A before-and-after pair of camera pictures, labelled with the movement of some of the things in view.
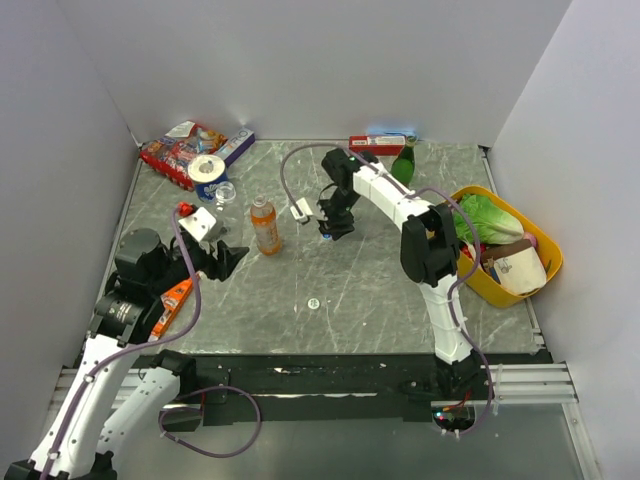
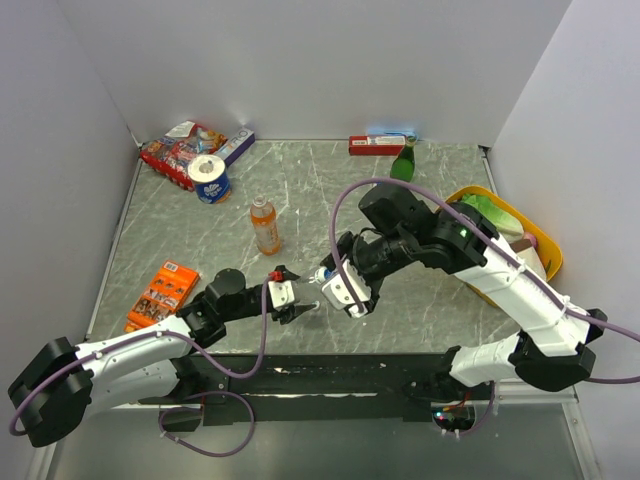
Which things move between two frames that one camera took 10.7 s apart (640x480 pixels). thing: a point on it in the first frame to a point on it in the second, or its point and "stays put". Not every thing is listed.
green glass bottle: [403, 167] stays put
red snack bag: [172, 153] stays put
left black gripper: [227, 258] to [290, 312]
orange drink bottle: [263, 218] stays put
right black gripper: [337, 228] to [350, 244]
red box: [382, 145] stays put
